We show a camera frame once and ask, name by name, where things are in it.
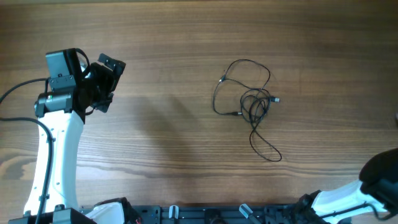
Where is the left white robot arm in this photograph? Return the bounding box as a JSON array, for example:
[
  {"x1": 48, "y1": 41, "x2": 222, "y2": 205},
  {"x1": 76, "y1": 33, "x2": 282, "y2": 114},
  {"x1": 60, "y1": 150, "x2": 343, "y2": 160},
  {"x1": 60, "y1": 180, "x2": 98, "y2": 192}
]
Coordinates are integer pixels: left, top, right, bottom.
[{"x1": 10, "y1": 48, "x2": 131, "y2": 223}]

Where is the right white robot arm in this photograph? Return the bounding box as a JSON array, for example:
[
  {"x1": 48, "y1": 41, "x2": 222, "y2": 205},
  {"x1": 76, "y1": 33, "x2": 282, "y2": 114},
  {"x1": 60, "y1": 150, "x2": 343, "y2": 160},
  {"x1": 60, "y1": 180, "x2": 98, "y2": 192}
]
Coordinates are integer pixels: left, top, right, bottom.
[{"x1": 292, "y1": 149, "x2": 397, "y2": 224}]

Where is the thin black usb cable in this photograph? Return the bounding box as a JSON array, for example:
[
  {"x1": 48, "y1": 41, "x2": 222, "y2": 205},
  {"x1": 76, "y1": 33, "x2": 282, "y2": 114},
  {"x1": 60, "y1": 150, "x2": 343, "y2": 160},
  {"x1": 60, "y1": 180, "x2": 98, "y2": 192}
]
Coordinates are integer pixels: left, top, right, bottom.
[{"x1": 212, "y1": 58, "x2": 272, "y2": 116}]

